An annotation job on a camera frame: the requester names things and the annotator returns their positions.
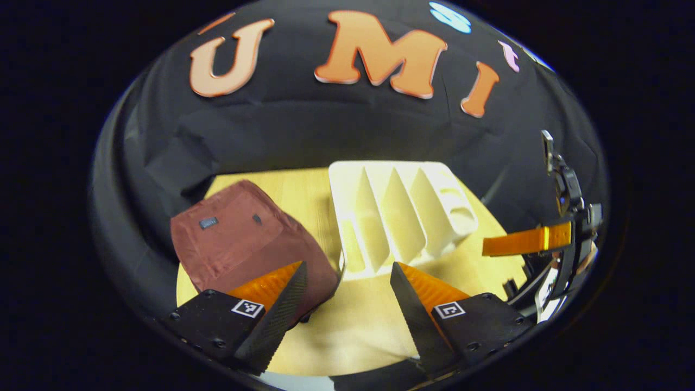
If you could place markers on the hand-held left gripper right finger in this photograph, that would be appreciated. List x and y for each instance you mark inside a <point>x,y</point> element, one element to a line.
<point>412,320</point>

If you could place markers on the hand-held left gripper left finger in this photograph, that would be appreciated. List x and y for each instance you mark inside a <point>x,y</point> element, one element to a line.
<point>282,315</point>

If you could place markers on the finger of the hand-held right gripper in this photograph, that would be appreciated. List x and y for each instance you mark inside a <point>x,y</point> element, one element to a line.
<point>526,240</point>

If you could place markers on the red-brown schoolbag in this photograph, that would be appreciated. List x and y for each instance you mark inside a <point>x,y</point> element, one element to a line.
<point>239,239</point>

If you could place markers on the white bookshelf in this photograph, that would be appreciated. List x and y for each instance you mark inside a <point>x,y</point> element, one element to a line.
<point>402,217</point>

